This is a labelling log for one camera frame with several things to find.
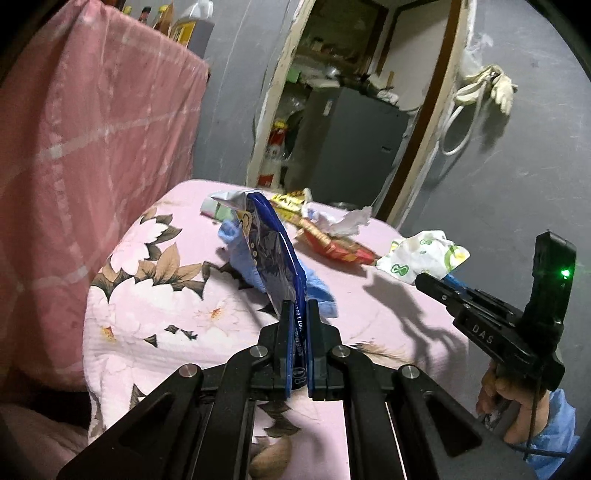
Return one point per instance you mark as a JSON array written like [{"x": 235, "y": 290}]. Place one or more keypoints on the crumpled white tissue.
[{"x": 351, "y": 221}]

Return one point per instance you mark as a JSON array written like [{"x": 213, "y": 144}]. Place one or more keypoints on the yellow snack wrapper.
[{"x": 286, "y": 203}]

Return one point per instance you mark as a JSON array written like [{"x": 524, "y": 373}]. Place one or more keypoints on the white bottle red label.
[{"x": 272, "y": 157}]

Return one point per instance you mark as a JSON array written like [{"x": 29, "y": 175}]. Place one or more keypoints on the blue snack packet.
[{"x": 272, "y": 258}]

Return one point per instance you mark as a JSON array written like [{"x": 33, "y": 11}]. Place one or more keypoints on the yellow labelled container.
[{"x": 181, "y": 34}]

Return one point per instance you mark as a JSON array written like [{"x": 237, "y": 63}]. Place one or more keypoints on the grey cabinet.
[{"x": 351, "y": 138}]

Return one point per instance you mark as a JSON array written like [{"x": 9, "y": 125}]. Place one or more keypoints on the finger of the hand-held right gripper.
[
  {"x": 480, "y": 295},
  {"x": 436, "y": 290}
]

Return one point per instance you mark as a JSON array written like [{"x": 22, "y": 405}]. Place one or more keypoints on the pink floral covered table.
[{"x": 184, "y": 323}]

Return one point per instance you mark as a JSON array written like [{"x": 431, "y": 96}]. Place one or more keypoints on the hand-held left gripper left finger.
[{"x": 287, "y": 337}]

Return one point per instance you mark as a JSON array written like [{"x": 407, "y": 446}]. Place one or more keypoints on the dark sauce bottle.
[{"x": 145, "y": 14}]

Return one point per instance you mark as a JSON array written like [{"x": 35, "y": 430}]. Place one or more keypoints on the person's right forearm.
[{"x": 554, "y": 434}]

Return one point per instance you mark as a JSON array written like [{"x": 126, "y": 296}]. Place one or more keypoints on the clear plastic jug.
[{"x": 201, "y": 27}]

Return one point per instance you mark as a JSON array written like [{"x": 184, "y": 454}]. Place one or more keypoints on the pink checked cloth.
[{"x": 92, "y": 161}]

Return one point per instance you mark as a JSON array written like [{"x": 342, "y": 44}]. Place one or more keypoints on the green plastic box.
[{"x": 295, "y": 74}]

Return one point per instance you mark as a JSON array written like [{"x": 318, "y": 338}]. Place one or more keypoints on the person's right hand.
[{"x": 505, "y": 392}]

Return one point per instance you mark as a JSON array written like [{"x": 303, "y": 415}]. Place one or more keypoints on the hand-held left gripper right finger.
[{"x": 313, "y": 337}]

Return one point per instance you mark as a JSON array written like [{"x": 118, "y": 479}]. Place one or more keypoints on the white green wrapper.
[{"x": 415, "y": 258}]

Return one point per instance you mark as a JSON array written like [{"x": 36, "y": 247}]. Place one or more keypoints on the orange sauce bottle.
[{"x": 164, "y": 18}]

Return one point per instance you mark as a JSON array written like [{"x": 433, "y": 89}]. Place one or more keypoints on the light blue cloth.
[{"x": 318, "y": 290}]

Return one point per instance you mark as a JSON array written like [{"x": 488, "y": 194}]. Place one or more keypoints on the worn door frame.
[{"x": 415, "y": 138}]

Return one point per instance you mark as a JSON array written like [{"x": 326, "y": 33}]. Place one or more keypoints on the red snack wrapper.
[{"x": 341, "y": 249}]

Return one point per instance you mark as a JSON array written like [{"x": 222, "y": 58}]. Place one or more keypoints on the crumpled silver wrapper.
[{"x": 221, "y": 205}]

